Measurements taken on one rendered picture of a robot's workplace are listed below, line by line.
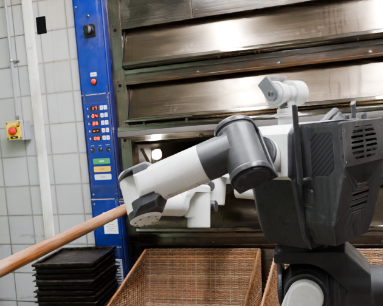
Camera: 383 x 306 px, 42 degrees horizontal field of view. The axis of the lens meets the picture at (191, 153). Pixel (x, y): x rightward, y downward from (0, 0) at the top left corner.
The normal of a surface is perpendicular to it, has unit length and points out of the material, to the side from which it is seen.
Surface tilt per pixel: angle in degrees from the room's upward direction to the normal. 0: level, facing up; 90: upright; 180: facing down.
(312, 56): 90
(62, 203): 90
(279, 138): 83
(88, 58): 90
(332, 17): 70
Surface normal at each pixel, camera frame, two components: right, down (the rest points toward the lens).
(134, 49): -0.32, -0.26
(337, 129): -0.72, 0.11
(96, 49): -0.31, 0.08
